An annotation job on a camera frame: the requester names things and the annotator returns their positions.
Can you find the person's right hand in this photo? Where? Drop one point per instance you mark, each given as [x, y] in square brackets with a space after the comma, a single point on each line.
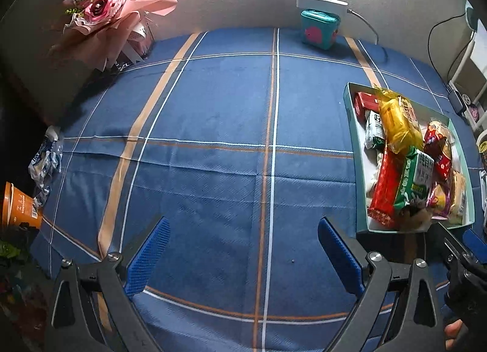
[453, 335]

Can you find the orange cake packet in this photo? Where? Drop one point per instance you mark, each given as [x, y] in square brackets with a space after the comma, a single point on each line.
[458, 192]

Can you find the crumpled white blue wrapper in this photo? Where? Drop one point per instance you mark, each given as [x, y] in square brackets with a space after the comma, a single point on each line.
[45, 158]

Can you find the dark clutter pile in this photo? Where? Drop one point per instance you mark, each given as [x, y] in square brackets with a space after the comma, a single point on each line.
[15, 260]

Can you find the red packet with white stripe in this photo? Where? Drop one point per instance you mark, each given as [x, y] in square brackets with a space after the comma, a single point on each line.
[363, 102]

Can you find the pink picture card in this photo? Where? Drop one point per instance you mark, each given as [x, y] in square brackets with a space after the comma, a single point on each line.
[476, 111]

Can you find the blue plaid bedsheet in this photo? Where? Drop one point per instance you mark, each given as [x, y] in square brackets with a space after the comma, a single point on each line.
[213, 108]

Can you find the dark green white snack packet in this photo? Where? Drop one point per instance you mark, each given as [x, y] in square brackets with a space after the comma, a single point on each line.
[414, 177]

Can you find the long red snack packet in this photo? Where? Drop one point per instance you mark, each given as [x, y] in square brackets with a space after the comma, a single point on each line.
[384, 192]

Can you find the pink flower bouquet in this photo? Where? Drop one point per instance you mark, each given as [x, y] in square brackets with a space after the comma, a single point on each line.
[101, 9]

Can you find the white green biscuit packet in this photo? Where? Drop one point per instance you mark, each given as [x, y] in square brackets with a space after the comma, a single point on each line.
[374, 131]

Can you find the black power adapter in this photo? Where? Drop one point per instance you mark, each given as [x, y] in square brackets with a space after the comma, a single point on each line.
[456, 100]

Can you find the purple cake roll packet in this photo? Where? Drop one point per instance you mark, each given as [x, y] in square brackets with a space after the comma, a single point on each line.
[437, 199]

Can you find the teal round appliance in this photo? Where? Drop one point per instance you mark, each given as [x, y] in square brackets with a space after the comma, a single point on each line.
[471, 13]

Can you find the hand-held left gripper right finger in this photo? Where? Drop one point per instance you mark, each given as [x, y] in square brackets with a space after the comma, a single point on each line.
[338, 260]

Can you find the red crinkled snack bag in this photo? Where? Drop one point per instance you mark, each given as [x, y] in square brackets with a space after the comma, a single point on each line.
[443, 163]
[435, 135]

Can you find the orange paper tub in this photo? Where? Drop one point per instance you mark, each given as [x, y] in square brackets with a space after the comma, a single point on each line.
[19, 203]

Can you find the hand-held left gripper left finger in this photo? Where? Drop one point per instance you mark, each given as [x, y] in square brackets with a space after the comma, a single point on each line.
[150, 253]

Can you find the white tray with teal rim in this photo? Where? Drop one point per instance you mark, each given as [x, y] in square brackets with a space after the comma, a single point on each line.
[355, 154]

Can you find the white power strip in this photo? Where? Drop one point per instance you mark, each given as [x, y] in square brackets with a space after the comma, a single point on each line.
[323, 3]

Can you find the yellow snack packet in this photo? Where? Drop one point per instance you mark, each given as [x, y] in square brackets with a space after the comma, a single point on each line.
[399, 123]

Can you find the teal box with pink dots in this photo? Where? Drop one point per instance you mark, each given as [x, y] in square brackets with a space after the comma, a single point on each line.
[319, 32]

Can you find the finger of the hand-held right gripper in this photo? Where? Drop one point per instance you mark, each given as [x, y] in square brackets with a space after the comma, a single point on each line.
[475, 241]
[452, 249]

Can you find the pale green snack packet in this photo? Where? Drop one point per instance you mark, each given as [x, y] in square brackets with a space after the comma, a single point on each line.
[373, 169]

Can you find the white rack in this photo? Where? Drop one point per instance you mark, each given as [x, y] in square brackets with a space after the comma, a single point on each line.
[477, 55]

